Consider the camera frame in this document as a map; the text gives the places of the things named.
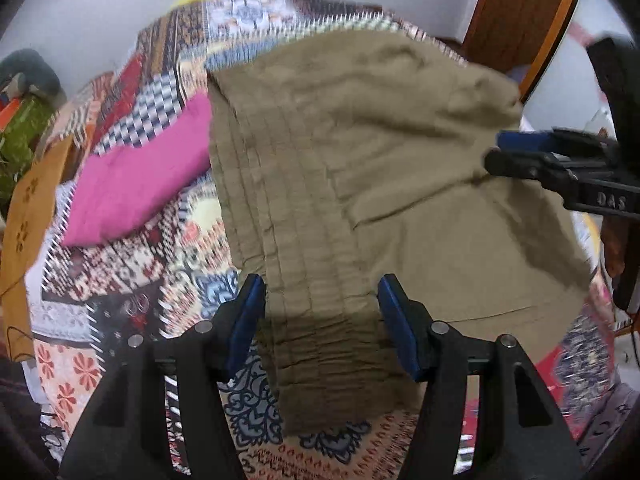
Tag patchwork patterned blanket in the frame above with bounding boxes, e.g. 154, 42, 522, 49
30, 0, 632, 480

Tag olive green pants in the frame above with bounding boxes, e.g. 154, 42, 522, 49
206, 27, 596, 436

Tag person's right hand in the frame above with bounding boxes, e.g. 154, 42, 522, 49
601, 214, 627, 277

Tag folded pink cloth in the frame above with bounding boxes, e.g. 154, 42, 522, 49
62, 91, 214, 247

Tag black cable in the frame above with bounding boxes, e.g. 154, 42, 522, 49
4, 326, 37, 364

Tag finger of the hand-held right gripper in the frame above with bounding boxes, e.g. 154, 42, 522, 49
497, 129, 621, 163
483, 149, 640, 217

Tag orange box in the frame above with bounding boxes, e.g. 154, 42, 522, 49
0, 100, 22, 132

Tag green bag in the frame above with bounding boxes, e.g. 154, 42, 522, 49
0, 95, 57, 213

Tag brown wooden door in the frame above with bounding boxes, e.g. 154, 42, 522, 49
462, 0, 587, 102

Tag grey plush toy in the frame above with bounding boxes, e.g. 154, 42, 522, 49
0, 48, 67, 107

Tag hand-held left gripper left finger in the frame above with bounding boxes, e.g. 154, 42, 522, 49
59, 274, 266, 480

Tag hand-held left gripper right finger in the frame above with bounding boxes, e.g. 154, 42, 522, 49
377, 273, 586, 480

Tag white patterned cloth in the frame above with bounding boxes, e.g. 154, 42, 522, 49
575, 384, 637, 462

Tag brown board with flower cutouts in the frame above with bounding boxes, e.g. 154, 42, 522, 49
0, 135, 77, 313

